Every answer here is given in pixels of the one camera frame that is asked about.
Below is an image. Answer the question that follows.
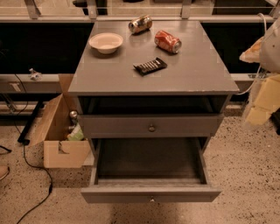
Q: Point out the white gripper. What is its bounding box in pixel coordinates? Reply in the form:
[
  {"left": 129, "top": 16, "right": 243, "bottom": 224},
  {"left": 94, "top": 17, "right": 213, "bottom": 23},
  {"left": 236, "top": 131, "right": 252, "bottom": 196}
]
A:
[{"left": 239, "top": 38, "right": 280, "bottom": 126}]

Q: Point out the grey drawer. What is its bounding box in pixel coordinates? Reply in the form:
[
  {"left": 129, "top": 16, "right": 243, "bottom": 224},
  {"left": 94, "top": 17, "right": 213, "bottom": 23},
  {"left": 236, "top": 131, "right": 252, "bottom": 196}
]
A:
[
  {"left": 79, "top": 114, "right": 224, "bottom": 138},
  {"left": 81, "top": 137, "right": 221, "bottom": 203}
]

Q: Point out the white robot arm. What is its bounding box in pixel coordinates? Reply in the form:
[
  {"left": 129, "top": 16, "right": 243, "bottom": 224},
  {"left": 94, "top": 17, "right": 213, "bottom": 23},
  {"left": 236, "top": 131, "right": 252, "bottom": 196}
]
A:
[{"left": 239, "top": 17, "right": 280, "bottom": 126}]

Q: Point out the grey top drawer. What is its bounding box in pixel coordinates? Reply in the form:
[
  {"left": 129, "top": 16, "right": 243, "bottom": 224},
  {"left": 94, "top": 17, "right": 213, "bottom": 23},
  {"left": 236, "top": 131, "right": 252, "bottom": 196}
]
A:
[{"left": 79, "top": 114, "right": 224, "bottom": 138}]

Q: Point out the grey wooden drawer cabinet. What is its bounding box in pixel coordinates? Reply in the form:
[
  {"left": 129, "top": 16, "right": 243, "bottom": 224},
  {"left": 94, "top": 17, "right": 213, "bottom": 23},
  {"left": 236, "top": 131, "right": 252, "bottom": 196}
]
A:
[{"left": 67, "top": 20, "right": 241, "bottom": 147}]

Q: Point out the red soda can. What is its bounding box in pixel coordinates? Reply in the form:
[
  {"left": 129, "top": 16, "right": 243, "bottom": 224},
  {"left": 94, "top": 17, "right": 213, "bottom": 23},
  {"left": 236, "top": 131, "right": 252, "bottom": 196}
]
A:
[{"left": 154, "top": 31, "right": 182, "bottom": 53}]

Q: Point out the black snack bar wrapper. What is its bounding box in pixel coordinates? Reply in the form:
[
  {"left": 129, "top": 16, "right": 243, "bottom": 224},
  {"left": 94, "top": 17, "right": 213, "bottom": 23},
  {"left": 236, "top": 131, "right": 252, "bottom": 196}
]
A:
[{"left": 133, "top": 58, "right": 167, "bottom": 76}]

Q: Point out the gold soda can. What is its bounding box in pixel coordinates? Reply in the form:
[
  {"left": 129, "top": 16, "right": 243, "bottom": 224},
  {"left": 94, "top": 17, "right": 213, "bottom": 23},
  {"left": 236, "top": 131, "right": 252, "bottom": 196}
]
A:
[{"left": 129, "top": 15, "right": 152, "bottom": 34}]

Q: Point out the white ceramic bowl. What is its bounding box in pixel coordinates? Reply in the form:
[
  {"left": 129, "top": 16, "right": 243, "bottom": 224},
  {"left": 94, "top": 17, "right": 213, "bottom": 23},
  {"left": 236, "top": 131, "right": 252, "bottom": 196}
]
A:
[{"left": 88, "top": 32, "right": 123, "bottom": 54}]

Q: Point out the green white bottle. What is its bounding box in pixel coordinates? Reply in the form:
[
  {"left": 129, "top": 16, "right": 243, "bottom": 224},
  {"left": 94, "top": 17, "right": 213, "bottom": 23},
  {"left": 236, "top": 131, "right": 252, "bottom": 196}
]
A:
[{"left": 67, "top": 124, "right": 84, "bottom": 141}]

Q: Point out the silver metal bottle top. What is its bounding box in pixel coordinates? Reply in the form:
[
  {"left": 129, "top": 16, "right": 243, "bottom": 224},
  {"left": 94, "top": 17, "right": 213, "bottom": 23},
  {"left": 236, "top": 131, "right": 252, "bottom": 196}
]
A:
[{"left": 69, "top": 110, "right": 78, "bottom": 124}]

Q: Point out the cardboard box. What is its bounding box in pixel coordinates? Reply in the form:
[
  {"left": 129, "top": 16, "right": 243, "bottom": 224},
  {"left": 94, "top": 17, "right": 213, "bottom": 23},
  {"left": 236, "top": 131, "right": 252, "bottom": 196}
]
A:
[{"left": 30, "top": 74, "right": 94, "bottom": 168}]

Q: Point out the crumpled clear plastic piece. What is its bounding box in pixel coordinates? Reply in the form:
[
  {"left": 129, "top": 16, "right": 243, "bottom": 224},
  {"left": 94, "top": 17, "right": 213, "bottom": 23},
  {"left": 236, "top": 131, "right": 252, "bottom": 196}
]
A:
[{"left": 29, "top": 68, "right": 42, "bottom": 81}]

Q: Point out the black metal stand leg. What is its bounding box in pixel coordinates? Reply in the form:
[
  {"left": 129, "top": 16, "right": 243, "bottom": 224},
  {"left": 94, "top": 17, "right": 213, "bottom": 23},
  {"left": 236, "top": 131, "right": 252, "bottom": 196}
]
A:
[{"left": 17, "top": 101, "right": 44, "bottom": 146}]

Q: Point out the brown shoe tip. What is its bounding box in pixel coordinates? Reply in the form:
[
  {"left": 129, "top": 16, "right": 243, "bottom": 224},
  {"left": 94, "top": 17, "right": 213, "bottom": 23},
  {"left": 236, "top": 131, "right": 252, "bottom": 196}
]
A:
[{"left": 0, "top": 165, "right": 10, "bottom": 180}]

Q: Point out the white hanging cable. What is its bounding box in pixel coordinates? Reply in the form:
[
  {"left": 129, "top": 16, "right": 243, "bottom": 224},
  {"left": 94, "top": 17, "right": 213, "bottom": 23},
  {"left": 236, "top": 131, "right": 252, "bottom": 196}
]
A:
[{"left": 235, "top": 12, "right": 269, "bottom": 96}]

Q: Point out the black floor cable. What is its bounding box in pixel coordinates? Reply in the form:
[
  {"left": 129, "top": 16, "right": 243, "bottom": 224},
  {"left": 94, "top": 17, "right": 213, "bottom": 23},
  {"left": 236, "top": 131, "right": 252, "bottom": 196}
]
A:
[{"left": 11, "top": 73, "right": 54, "bottom": 224}]

